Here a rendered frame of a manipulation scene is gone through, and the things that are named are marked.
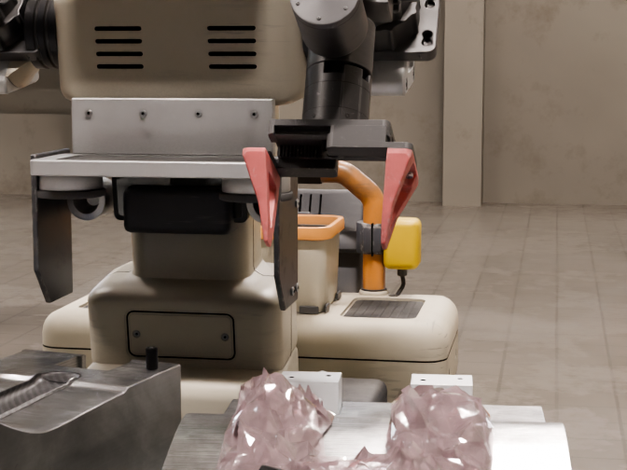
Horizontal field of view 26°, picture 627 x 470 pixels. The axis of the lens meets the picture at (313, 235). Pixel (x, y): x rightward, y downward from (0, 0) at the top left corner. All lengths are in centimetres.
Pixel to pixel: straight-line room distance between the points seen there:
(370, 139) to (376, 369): 66
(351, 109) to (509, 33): 985
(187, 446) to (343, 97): 37
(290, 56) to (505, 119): 957
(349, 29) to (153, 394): 33
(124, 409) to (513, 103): 999
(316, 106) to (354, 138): 5
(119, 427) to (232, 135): 46
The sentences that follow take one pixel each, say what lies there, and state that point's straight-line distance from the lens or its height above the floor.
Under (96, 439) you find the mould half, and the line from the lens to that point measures 104.
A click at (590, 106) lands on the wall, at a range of 1098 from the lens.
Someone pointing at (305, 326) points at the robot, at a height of 80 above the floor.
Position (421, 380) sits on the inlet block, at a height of 88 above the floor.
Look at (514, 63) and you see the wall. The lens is 1097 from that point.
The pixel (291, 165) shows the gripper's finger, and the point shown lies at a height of 105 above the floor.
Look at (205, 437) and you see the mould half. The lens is 91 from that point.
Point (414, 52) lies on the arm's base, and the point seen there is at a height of 115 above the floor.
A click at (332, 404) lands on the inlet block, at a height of 86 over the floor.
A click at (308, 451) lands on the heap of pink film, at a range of 86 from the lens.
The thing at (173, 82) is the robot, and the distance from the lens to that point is 147.
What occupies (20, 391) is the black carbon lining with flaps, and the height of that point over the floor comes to 88.
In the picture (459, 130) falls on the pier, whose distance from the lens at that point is 1071.
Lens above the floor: 114
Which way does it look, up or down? 7 degrees down
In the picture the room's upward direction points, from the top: straight up
